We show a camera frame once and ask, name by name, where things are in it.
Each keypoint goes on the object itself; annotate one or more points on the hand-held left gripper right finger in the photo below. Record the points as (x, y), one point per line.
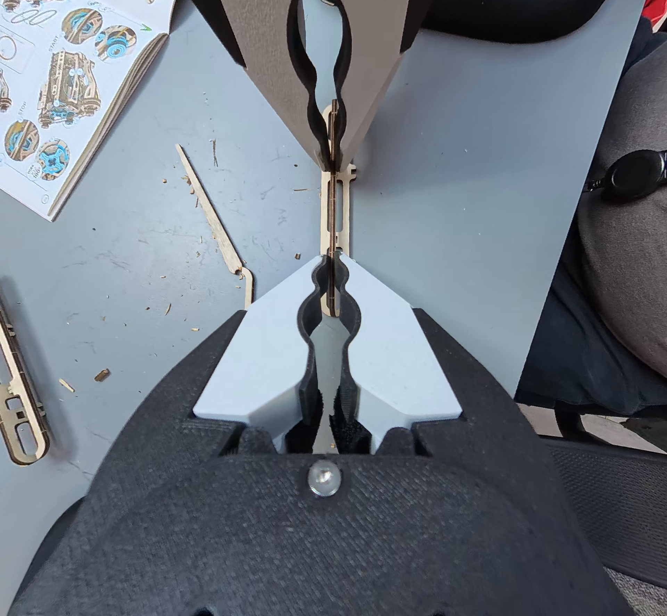
(406, 366)

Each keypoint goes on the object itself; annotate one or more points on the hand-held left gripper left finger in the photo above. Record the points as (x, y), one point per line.
(250, 366)

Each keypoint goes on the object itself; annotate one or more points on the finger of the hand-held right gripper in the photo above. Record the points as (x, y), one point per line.
(260, 27)
(385, 16)

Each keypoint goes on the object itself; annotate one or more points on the slotted wooden model part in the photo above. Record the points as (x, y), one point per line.
(324, 209)

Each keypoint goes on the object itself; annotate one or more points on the looped wooden model part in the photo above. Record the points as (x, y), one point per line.
(21, 407)

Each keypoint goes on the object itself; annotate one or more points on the brown wood chip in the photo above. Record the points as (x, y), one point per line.
(102, 375)

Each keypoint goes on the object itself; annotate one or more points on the illustrated instruction booklet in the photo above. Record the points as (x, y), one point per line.
(78, 105)

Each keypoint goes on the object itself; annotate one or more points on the pale wood chip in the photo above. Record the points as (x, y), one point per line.
(66, 385)

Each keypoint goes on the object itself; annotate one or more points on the black mesh chair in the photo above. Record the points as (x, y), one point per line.
(615, 496)

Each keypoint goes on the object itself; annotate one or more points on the red cloth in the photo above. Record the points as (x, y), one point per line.
(655, 15)

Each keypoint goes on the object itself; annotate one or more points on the black badge reel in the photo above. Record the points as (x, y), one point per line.
(638, 174)

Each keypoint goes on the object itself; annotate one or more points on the long pointed wooden frame strip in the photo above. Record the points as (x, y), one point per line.
(221, 233)

